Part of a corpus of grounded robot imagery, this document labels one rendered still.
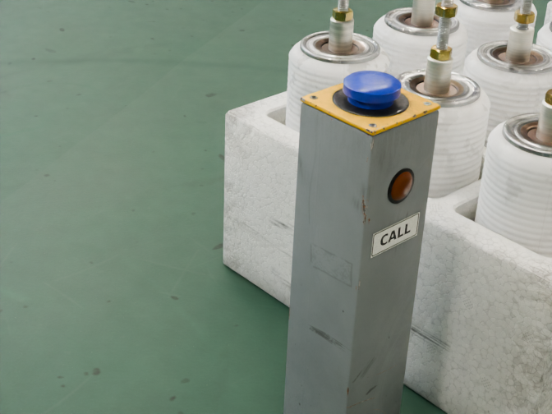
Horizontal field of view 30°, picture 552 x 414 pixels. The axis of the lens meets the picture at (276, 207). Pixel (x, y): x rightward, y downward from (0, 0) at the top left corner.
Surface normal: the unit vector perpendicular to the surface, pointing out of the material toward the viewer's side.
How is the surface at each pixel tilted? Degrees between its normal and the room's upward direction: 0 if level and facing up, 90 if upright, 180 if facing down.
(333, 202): 90
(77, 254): 0
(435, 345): 90
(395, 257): 90
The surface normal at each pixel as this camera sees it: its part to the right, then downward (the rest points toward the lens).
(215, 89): 0.04, -0.86
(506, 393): -0.74, 0.32
